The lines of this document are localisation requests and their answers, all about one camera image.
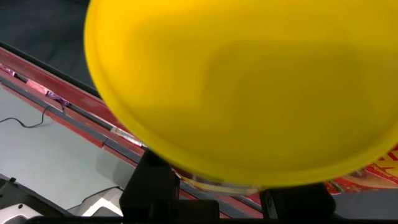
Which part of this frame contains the black cable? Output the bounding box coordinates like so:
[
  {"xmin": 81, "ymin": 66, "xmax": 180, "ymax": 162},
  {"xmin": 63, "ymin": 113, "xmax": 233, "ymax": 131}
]
[{"xmin": 0, "ymin": 105, "xmax": 50, "ymax": 129}]

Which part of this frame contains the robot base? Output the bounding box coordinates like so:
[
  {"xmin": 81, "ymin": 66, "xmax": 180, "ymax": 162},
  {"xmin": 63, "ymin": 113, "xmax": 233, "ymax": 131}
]
[{"xmin": 0, "ymin": 173, "xmax": 124, "ymax": 224}]

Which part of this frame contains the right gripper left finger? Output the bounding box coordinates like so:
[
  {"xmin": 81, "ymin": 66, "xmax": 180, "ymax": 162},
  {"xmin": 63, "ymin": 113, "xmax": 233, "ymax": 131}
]
[{"xmin": 119, "ymin": 148, "xmax": 180, "ymax": 218}]

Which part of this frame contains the yellow round lidded container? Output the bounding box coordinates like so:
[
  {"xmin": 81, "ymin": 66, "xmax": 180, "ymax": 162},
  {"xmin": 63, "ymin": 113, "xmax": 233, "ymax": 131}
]
[{"xmin": 83, "ymin": 0, "xmax": 398, "ymax": 195}]

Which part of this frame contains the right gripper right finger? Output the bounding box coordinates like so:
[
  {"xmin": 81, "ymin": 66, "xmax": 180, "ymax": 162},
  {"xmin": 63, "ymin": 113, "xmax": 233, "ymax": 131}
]
[{"xmin": 259, "ymin": 182, "xmax": 337, "ymax": 220}]

